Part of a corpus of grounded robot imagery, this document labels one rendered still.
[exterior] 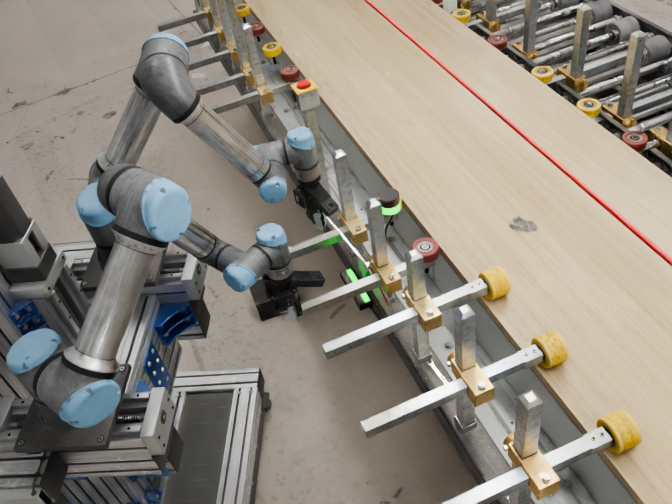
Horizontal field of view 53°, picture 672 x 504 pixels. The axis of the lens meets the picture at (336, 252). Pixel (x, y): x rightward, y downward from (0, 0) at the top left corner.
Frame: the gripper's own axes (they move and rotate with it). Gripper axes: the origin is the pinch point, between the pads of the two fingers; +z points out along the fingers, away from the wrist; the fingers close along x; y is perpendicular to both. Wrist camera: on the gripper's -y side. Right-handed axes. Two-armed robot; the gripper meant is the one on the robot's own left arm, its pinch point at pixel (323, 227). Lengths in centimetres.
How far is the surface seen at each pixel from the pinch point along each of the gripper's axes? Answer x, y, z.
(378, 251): -1.0, -24.6, -4.1
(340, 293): 13.7, -22.5, 3.4
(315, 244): 4.3, 0.0, 4.3
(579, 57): -122, -10, -5
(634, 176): -78, -60, 0
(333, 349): 33, -43, -7
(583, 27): -122, -10, -17
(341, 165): -10.2, -1.3, -19.0
